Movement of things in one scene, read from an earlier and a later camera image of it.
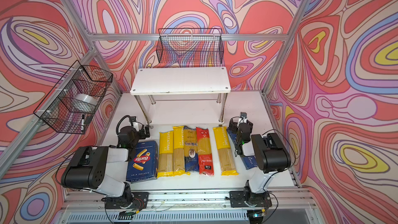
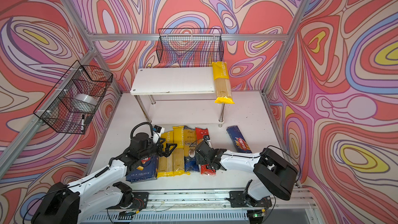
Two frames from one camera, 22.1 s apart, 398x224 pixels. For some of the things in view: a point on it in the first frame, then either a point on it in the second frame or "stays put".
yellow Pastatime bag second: x=179 y=151 stays put
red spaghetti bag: x=204 y=157 stays put
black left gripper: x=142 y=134 → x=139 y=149
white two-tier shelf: x=181 y=95 stays put
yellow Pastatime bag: x=166 y=162 stays put
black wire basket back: x=190 y=45 stays put
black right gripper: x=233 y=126 → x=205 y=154
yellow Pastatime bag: x=227 y=163 → x=223 y=89
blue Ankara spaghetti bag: x=191 y=150 stays put
